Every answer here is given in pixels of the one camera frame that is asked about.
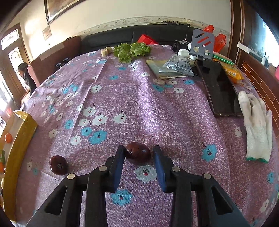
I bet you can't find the seated woman in black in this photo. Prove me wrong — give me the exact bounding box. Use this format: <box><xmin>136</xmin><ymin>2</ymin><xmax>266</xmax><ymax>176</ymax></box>
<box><xmin>17</xmin><ymin>62</ymin><xmax>37</xmax><ymax>95</ymax></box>

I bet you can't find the red orange plastic bag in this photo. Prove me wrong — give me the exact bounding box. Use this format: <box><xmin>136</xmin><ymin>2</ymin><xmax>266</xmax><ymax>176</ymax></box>
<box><xmin>203</xmin><ymin>25</ymin><xmax>227</xmax><ymax>53</ymax></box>

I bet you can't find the pale cut fruit chunk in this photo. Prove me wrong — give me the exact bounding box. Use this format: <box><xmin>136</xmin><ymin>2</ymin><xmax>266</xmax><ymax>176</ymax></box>
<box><xmin>101</xmin><ymin>47</ymin><xmax>114</xmax><ymax>57</ymax></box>

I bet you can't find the black smartphone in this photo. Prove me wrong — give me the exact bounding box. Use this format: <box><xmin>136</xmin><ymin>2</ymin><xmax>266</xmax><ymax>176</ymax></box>
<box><xmin>195</xmin><ymin>60</ymin><xmax>242</xmax><ymax>117</ymax></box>

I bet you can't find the red paper box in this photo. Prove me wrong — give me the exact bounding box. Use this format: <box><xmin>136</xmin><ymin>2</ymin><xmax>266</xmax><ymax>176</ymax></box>
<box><xmin>137</xmin><ymin>34</ymin><xmax>158</xmax><ymax>45</ymax></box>

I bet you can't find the yellow edged white tray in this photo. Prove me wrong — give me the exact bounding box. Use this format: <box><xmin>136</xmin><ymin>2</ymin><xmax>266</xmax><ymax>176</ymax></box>
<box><xmin>1</xmin><ymin>110</ymin><xmax>38</xmax><ymax>221</ymax></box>

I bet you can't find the small wall plaque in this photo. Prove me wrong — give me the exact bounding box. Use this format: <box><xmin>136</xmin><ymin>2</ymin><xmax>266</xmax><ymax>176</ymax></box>
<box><xmin>42</xmin><ymin>25</ymin><xmax>52</xmax><ymax>40</ymax></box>

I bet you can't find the green lettuce leaf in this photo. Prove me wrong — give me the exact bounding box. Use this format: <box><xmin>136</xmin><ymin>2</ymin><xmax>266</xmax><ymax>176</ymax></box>
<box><xmin>114</xmin><ymin>42</ymin><xmax>151</xmax><ymax>63</ymax></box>

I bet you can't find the framed horse painting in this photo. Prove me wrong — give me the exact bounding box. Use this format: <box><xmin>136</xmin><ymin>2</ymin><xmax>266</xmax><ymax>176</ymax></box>
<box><xmin>44</xmin><ymin>0</ymin><xmax>85</xmax><ymax>24</ymax></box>

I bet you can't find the clear plastic bag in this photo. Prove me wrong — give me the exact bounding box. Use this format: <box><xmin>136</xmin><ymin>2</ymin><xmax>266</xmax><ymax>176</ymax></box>
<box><xmin>159</xmin><ymin>54</ymin><xmax>194</xmax><ymax>76</ymax></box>

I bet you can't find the orange snack packet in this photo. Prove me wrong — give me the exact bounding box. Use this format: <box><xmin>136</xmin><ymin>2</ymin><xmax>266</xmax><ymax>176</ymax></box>
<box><xmin>213</xmin><ymin>59</ymin><xmax>244</xmax><ymax>86</ymax></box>

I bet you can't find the maroon armchair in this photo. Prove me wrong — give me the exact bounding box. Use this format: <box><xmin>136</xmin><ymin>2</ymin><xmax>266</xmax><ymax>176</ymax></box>
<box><xmin>27</xmin><ymin>36</ymin><xmax>81</xmax><ymax>87</ymax></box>

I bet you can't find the far tangerine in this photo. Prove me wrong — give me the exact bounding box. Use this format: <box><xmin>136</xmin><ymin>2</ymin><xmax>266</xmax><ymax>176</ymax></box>
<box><xmin>5</xmin><ymin>133</ymin><xmax>13</xmax><ymax>144</ymax></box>

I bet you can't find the wooden glass door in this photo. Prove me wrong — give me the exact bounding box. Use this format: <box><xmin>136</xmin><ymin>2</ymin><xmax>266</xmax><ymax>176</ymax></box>
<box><xmin>1</xmin><ymin>23</ymin><xmax>30</xmax><ymax>107</ymax></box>

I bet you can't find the grey phone stand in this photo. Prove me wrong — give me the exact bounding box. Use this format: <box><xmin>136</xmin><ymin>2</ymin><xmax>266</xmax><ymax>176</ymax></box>
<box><xmin>190</xmin><ymin>29</ymin><xmax>215</xmax><ymax>60</ymax></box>

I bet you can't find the purple floral tablecloth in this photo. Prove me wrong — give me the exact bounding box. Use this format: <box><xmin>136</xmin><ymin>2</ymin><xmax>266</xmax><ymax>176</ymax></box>
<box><xmin>16</xmin><ymin>51</ymin><xmax>278</xmax><ymax>226</ymax></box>

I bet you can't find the black leather sofa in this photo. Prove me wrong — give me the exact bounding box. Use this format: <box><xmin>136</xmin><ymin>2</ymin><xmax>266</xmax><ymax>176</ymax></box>
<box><xmin>80</xmin><ymin>24</ymin><xmax>195</xmax><ymax>54</ymax></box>

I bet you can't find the dark red plum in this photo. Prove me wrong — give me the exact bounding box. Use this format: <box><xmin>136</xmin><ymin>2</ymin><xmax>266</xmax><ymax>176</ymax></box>
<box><xmin>49</xmin><ymin>156</ymin><xmax>68</xmax><ymax>175</ymax></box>
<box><xmin>124</xmin><ymin>142</ymin><xmax>151</xmax><ymax>166</ymax></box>

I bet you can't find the white cotton glove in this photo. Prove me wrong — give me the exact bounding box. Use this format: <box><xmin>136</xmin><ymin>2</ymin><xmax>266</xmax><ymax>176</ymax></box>
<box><xmin>238</xmin><ymin>91</ymin><xmax>272</xmax><ymax>163</ymax></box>

